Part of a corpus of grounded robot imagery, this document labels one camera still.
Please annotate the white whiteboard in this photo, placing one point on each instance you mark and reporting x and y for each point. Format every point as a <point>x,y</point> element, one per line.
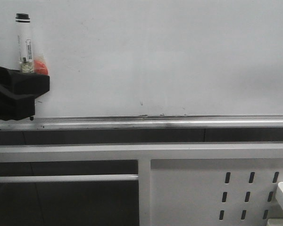
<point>153,57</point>

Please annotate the white whiteboard marker pen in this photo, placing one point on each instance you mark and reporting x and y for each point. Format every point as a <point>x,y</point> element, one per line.
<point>24,38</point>

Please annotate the aluminium whiteboard tray rail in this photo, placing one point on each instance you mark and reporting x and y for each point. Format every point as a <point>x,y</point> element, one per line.
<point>144,122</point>

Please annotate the red round magnet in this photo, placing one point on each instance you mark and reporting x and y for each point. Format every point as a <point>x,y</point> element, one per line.
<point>40,66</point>

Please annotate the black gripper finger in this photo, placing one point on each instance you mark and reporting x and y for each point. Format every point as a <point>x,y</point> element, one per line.
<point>14,106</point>
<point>15,85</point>

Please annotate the white metal stand frame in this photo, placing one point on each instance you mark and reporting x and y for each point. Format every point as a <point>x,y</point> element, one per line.
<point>96,185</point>

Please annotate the white perforated metal panel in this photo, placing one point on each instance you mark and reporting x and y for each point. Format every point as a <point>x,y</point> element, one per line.
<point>216,192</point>

